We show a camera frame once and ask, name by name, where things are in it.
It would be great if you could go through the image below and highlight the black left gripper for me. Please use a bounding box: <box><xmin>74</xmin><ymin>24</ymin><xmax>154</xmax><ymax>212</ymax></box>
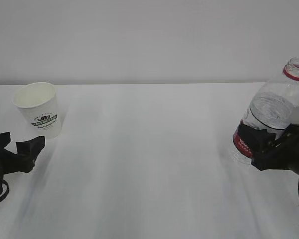
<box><xmin>0</xmin><ymin>132</ymin><xmax>45</xmax><ymax>175</ymax></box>

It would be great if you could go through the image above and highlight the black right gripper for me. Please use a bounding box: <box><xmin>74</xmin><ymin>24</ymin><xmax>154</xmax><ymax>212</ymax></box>
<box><xmin>233</xmin><ymin>123</ymin><xmax>299</xmax><ymax>175</ymax></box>

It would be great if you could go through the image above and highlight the clear water bottle red label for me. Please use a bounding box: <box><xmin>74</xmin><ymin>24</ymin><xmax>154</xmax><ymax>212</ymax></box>
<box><xmin>228</xmin><ymin>57</ymin><xmax>299</xmax><ymax>165</ymax></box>

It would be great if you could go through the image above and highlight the white paper cup green logo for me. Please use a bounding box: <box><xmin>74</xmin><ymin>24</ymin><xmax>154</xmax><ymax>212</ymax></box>
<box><xmin>12</xmin><ymin>82</ymin><xmax>61</xmax><ymax>139</ymax></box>

